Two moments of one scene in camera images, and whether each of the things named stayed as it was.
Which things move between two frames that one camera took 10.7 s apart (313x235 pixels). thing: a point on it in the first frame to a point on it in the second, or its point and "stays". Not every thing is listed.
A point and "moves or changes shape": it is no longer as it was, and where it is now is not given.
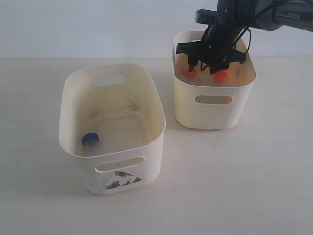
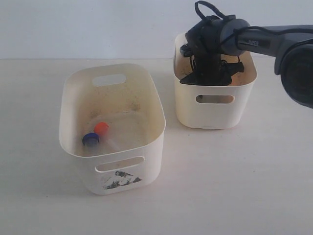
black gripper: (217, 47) to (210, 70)
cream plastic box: (220, 100) stays
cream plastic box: (122, 104) stays
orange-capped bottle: (191, 75) moves or changes shape
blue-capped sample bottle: (91, 140) stays
